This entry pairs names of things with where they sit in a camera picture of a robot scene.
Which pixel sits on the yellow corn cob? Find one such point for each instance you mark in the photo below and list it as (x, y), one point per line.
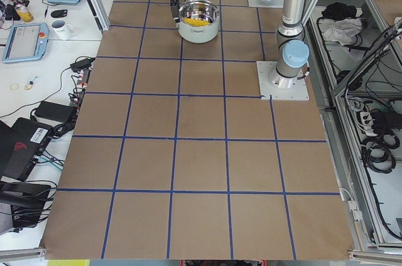
(196, 22)

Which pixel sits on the pale green cooking pot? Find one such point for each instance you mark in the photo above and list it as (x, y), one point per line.
(199, 9)

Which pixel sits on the black power adapter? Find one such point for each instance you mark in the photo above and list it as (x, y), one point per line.
(82, 64)

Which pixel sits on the white mug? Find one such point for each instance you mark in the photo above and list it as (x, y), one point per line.
(63, 30)

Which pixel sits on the lower blue teach pendant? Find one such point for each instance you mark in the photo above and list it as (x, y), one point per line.
(26, 42)

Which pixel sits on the black power brick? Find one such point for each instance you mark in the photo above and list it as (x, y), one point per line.
(56, 112)

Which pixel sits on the white crumpled cloth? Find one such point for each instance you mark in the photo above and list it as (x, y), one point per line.
(344, 31)

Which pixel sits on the black laptop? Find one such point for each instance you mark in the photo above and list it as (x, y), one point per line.
(21, 144)

